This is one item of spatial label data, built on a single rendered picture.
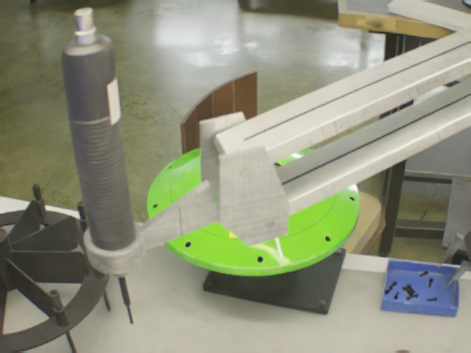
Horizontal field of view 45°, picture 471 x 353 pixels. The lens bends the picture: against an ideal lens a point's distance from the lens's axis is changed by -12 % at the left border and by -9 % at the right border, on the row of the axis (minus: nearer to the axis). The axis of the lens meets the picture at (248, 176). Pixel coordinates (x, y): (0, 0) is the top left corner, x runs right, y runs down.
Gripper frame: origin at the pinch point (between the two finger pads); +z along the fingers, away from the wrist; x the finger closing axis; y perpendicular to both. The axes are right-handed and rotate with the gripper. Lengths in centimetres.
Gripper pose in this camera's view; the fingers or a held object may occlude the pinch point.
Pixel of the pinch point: (440, 277)
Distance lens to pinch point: 96.5
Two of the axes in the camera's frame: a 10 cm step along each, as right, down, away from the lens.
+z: -4.5, 7.1, 5.4
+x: 0.7, -5.7, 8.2
